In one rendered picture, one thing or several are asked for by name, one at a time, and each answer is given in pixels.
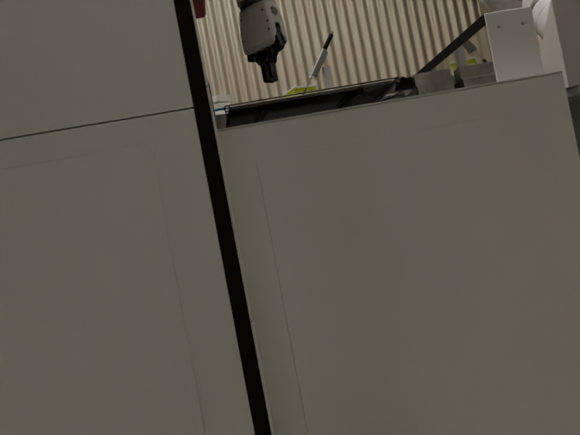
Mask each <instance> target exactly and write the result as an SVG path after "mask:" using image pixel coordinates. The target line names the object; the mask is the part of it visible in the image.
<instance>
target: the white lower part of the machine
mask: <svg viewBox="0 0 580 435"><path fill-rule="evenodd" d="M0 435H274V428H273V424H272V420H271V414H270V410H269V405H268V397H267V392H266V388H265V382H264V378H263V373H262V365H261V360H260V355H259V350H258V346H257V341H256V336H255V328H254V323H253V319H252V314H251V309H250V304H249V296H248V291H247V287H246V281H245V277H244V272H243V264H242V259H241V255H240V249H239V245H238V241H237V235H236V227H235V222H234V218H233V213H232V208H231V203H230V195H229V190H228V186H227V181H226V176H225V171H224V163H223V158H222V154H221V148H220V144H219V140H218V131H217V126H216V122H215V117H214V112H213V108H212V105H202V106H197V107H194V109H189V110H179V111H174V112H168V113H163V114H158V115H153V116H147V117H138V118H132V119H127V120H121V121H115V122H110V123H100V124H95V125H90V126H85V127H79V128H74V129H64V130H59V131H54V132H48V133H43V134H38V135H32V136H23V137H17V138H12V139H7V140H1V141H0Z"/></svg>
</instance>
